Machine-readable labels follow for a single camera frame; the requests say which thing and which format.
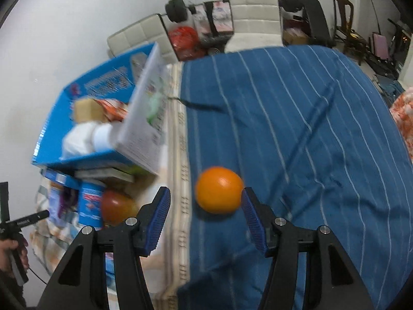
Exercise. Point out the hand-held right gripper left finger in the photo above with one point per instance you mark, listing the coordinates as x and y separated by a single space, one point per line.
158 221

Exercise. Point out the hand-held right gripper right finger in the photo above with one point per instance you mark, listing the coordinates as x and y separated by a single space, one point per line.
254 222

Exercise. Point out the orange fruit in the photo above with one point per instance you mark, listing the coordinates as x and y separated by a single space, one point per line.
219 190

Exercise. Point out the blue cardboard box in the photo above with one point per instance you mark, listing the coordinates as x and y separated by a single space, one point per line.
96 80

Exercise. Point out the person's left forearm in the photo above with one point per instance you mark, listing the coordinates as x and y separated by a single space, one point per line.
9 290

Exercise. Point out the person's left hand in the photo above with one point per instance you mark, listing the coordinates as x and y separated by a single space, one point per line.
5 252

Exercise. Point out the red yellow apple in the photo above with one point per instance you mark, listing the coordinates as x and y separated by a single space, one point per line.
117 206

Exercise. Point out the blue printed packet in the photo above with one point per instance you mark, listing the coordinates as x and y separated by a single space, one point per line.
59 193

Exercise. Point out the beige striped cloth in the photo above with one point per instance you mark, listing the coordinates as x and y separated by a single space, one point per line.
176 155

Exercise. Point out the blue printed can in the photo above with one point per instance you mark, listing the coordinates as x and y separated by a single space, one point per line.
91 205

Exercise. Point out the blue striped blanket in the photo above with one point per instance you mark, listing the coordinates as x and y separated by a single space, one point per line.
290 129

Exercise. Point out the white plastic bottle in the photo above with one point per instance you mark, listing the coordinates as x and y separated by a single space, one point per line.
87 139

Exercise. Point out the orange snack packet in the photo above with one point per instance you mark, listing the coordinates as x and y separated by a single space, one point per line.
113 109

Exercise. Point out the tan small box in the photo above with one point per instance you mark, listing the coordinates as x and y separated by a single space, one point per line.
87 110

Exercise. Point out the red ball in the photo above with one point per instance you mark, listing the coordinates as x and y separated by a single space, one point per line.
184 40

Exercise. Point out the orange floral cloth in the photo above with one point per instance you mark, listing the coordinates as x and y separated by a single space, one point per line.
403 116

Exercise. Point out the white padded chair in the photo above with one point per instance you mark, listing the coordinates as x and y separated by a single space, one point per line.
255 19
138 37

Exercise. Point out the black barbell weight plates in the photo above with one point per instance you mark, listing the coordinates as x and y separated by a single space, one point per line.
176 9

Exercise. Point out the dark wooden chair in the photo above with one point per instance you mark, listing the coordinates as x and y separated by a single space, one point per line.
347 29

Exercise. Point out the black weight bench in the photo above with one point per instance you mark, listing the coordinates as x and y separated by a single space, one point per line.
314 16

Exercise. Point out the pink suitcase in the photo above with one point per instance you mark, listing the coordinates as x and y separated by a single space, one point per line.
380 46

